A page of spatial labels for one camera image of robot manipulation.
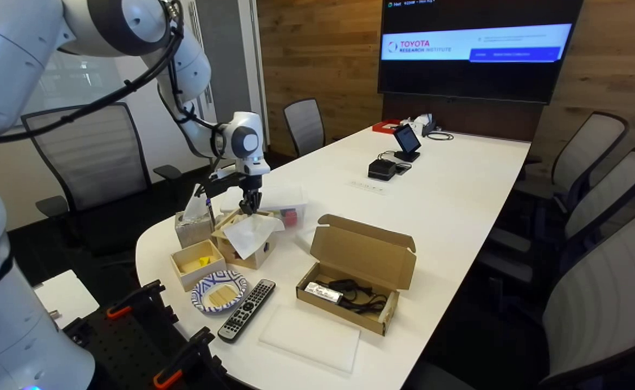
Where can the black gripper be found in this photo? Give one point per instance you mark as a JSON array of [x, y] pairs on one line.
[[249, 188]]

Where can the white paper napkin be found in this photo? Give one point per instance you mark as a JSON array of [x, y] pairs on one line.
[[251, 232]]

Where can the wooden shape sorter box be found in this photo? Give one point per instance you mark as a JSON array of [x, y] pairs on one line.
[[221, 246]]

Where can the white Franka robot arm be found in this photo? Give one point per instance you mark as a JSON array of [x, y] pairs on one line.
[[14, 326]]

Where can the clear plastic container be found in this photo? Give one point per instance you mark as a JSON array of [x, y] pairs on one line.
[[286, 197]]

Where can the small red object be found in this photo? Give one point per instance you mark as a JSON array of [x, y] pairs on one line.
[[294, 217]]

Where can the white facial tissue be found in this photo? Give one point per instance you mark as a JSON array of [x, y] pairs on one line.
[[196, 209]]

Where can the yellow toy block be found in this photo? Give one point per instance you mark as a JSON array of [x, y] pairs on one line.
[[199, 261]]

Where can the tan wooden block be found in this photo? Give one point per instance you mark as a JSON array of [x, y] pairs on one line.
[[221, 295]]

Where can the grey mesh office chair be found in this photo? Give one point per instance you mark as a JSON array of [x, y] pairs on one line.
[[304, 126], [587, 153], [605, 305], [84, 163], [605, 195]]

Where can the blue patterned paper plate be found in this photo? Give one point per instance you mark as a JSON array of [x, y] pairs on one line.
[[203, 295]]

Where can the black remote control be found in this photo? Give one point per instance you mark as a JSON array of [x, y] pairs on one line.
[[247, 311]]

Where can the white printed card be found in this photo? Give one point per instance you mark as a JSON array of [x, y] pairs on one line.
[[322, 292]]

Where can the open cardboard box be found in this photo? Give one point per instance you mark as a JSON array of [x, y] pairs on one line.
[[362, 253]]

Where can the small black box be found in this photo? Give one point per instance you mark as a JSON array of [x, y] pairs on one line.
[[381, 169]]

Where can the white flat plastic lid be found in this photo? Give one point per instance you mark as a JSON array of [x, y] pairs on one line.
[[307, 339]]

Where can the red tray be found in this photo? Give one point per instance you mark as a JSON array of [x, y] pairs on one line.
[[383, 126]]

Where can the black tablet on stand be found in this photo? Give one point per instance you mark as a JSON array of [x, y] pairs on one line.
[[406, 140]]

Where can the black mounting plate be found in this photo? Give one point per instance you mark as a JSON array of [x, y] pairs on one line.
[[129, 348]]

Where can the white desk device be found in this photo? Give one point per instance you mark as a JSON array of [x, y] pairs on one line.
[[420, 124]]

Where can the white flat floor panel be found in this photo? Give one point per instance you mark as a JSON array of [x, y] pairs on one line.
[[66, 298]]

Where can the wrist mounted camera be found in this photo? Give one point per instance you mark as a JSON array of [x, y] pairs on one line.
[[219, 184]]

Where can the glass wall whiteboard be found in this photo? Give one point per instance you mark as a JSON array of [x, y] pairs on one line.
[[84, 82]]

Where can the wall mounted TV screen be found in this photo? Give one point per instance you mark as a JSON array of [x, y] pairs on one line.
[[474, 79]]

